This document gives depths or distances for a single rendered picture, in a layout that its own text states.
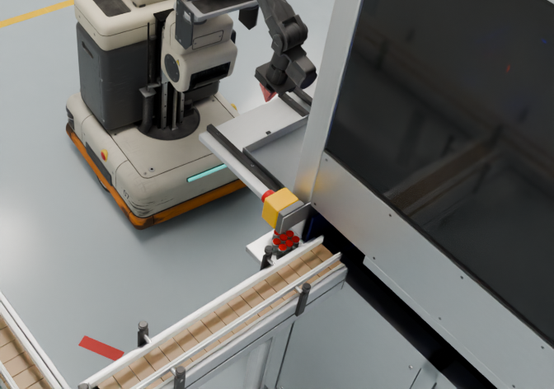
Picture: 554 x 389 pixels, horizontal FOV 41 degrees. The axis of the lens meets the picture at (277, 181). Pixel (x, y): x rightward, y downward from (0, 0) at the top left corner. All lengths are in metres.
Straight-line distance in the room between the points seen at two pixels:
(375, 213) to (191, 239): 1.47
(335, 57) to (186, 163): 1.47
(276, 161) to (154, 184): 0.84
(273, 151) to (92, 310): 1.04
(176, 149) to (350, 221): 1.36
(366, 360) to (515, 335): 0.56
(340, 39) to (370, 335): 0.79
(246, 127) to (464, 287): 0.91
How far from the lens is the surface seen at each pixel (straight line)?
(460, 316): 1.66
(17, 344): 1.71
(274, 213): 1.82
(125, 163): 2.93
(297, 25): 1.85
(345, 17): 1.52
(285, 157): 2.15
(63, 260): 2.99
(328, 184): 1.76
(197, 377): 1.68
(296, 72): 1.86
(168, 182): 2.88
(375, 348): 1.97
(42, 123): 3.53
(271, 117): 2.27
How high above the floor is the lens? 2.37
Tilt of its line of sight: 46 degrees down
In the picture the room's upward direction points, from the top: 11 degrees clockwise
